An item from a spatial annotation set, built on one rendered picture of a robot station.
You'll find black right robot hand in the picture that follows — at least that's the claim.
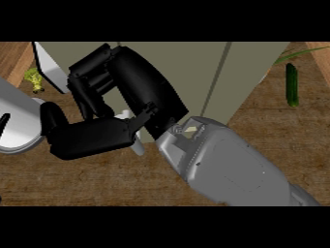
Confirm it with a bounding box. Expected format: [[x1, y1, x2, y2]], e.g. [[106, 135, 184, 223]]
[[38, 43, 191, 161]]

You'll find white cabinet side panel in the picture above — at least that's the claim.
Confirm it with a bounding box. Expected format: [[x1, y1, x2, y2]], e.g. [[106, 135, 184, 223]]
[[29, 41, 70, 95]]

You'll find narrow olive grey cabinet door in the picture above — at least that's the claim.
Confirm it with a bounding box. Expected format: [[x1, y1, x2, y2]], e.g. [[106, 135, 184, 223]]
[[209, 41, 293, 126]]

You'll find yellow green leafy vegetable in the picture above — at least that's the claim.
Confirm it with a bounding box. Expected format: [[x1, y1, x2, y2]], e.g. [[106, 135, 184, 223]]
[[23, 67, 45, 95]]

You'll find green cucumber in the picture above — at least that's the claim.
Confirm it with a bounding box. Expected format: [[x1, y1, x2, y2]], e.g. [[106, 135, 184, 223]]
[[284, 62, 300, 109]]

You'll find green plant leaf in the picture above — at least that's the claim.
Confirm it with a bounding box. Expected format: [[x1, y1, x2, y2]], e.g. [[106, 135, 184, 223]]
[[272, 46, 330, 66]]

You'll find white cabinet door handle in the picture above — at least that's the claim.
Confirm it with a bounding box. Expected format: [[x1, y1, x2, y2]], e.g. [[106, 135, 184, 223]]
[[113, 108, 146, 157]]

